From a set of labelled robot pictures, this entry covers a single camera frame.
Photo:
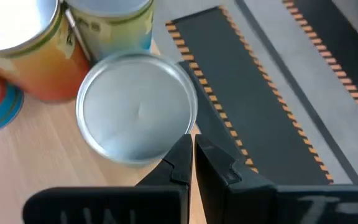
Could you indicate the Peaches can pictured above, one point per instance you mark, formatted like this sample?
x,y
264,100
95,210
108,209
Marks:
x,y
113,34

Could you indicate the orange Pineapple can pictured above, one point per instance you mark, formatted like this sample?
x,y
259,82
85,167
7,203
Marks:
x,y
42,68

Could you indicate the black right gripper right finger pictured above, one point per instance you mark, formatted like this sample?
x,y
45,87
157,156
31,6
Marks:
x,y
228,196

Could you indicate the green Oranges can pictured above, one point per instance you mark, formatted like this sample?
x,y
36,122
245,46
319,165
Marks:
x,y
135,109

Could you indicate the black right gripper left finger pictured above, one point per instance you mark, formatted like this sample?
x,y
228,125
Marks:
x,y
176,168

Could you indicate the wooden shelf with black legs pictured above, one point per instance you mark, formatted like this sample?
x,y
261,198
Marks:
x,y
42,155

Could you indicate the black mat orange dashed edge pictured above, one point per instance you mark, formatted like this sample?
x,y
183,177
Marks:
x,y
244,93
337,31

